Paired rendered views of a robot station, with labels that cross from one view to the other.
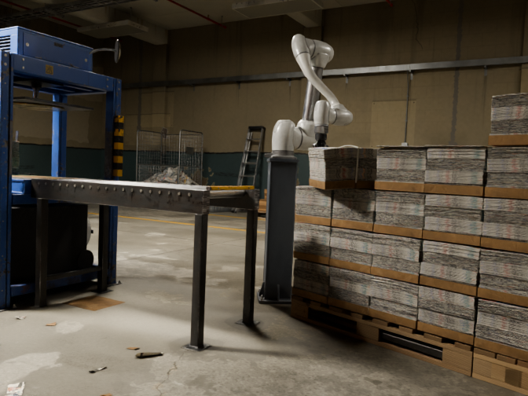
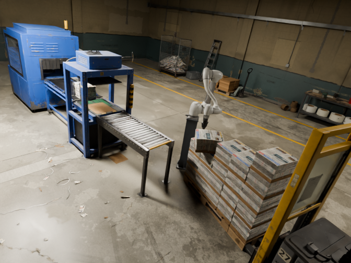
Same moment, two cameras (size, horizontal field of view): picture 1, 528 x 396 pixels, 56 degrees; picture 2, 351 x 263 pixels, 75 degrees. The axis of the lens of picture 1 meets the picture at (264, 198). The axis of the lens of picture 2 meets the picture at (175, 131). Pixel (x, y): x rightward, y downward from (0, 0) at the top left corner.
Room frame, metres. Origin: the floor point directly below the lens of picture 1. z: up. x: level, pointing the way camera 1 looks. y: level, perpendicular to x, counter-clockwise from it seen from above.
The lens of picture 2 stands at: (-0.05, -0.50, 2.44)
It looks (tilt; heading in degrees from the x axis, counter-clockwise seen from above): 26 degrees down; 10
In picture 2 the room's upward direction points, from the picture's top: 9 degrees clockwise
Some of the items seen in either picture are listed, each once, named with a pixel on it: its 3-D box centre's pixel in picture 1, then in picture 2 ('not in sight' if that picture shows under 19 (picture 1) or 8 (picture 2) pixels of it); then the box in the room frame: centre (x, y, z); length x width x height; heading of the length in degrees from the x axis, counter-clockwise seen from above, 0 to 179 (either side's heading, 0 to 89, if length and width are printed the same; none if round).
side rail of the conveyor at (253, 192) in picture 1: (169, 192); (144, 127); (3.25, 0.62, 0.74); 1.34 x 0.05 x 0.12; 61
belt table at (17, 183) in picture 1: (34, 183); (100, 108); (3.53, 1.63, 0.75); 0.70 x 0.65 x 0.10; 61
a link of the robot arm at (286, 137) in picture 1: (284, 135); (195, 108); (3.52, -0.13, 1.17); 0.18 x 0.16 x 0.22; 122
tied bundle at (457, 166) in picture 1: (469, 172); (248, 165); (2.50, -1.02, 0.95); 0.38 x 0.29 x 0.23; 135
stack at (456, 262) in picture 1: (390, 263); (217, 178); (2.81, -0.73, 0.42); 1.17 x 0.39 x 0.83; 43
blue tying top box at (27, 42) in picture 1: (37, 55); (99, 59); (3.53, 1.63, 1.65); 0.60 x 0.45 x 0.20; 151
